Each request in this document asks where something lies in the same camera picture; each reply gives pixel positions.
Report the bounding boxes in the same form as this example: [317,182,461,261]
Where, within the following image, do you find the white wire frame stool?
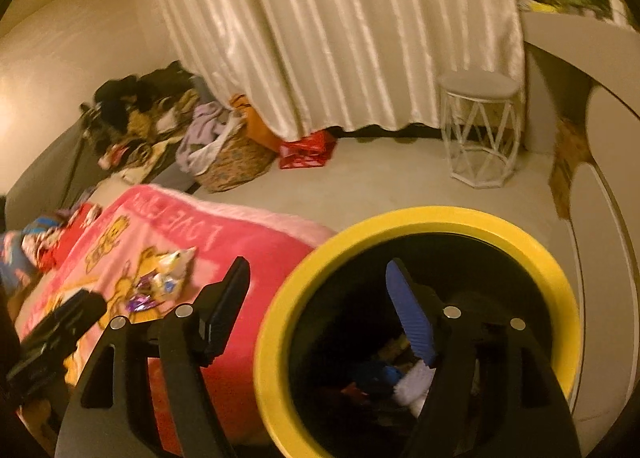
[438,69,523,189]

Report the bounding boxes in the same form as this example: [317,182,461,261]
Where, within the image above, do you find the pile of dark clothes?
[79,61,200,171]

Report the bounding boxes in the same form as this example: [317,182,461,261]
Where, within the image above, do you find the shiny candy wrappers pile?
[127,247,198,313]

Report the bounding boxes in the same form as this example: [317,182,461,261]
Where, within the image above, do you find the cream satin curtain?
[158,0,525,141]

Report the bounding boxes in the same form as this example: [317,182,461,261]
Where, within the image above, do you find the white foam fruit net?
[393,360,436,418]

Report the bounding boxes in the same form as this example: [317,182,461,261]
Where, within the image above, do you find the yellow rimmed black trash bin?
[254,207,580,457]

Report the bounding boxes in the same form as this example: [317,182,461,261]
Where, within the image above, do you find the red plastic basket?
[279,129,337,170]

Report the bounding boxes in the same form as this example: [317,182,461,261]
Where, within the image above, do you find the colourful patterned pillow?
[1,202,102,297]

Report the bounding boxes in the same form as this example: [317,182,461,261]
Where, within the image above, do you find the brown cardboard box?
[549,118,593,219]

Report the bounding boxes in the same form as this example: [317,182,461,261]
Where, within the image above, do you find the pink teddy bear blanket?
[15,185,333,445]

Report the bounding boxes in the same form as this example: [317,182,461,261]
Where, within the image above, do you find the orange fabric bag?
[229,94,282,155]

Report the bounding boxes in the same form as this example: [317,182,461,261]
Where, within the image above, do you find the floral fabric laundry basket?
[194,125,277,193]

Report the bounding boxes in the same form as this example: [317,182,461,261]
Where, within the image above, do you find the grey headboard cushion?
[1,122,105,230]

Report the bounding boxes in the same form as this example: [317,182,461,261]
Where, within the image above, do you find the lilac and white clothes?
[176,102,242,176]

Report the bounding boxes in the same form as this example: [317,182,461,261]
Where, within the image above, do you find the white chair back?
[570,87,639,428]

